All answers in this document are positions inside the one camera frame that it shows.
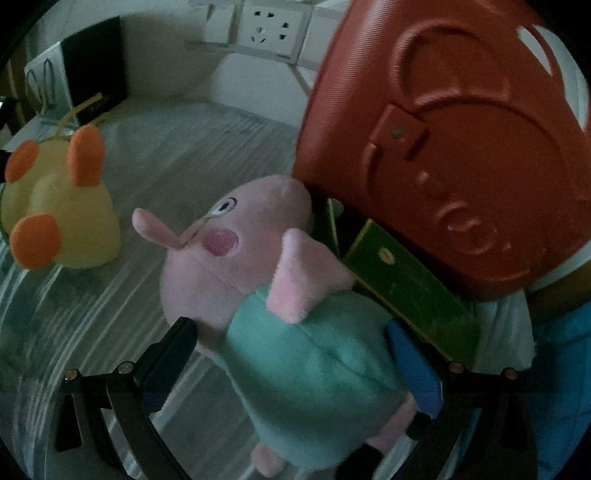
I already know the teal dress pig plush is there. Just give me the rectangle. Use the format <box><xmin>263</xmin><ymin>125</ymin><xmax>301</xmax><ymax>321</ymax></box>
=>
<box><xmin>132</xmin><ymin>175</ymin><xmax>417</xmax><ymax>479</ymax></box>

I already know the yellow duck snowball clamp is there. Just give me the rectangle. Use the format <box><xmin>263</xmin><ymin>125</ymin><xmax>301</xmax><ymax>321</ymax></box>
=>
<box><xmin>54</xmin><ymin>93</ymin><xmax>103</xmax><ymax>138</ymax></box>

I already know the blue foldable storage box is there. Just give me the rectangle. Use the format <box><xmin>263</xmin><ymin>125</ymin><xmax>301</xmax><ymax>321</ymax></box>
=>
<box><xmin>531</xmin><ymin>304</ymin><xmax>590</xmax><ymax>479</ymax></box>

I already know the green packet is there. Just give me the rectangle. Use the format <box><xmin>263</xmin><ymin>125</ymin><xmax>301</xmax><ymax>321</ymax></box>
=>
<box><xmin>327</xmin><ymin>198</ymin><xmax>481</xmax><ymax>369</ymax></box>

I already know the yellow plush toy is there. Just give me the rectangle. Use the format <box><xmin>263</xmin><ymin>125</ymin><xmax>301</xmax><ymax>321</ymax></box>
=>
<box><xmin>1</xmin><ymin>125</ymin><xmax>121</xmax><ymax>270</ymax></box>

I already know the red plastic toy case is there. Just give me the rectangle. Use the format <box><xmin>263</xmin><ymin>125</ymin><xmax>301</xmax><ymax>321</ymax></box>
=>
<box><xmin>294</xmin><ymin>1</ymin><xmax>590</xmax><ymax>298</ymax></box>

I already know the dark green gift box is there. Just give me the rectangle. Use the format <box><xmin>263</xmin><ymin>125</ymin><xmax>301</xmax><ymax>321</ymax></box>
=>
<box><xmin>24</xmin><ymin>16</ymin><xmax>129</xmax><ymax>126</ymax></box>

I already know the white wall power strip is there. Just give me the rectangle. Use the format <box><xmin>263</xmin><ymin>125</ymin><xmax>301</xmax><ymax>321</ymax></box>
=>
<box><xmin>185</xmin><ymin>1</ymin><xmax>349</xmax><ymax>70</ymax></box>

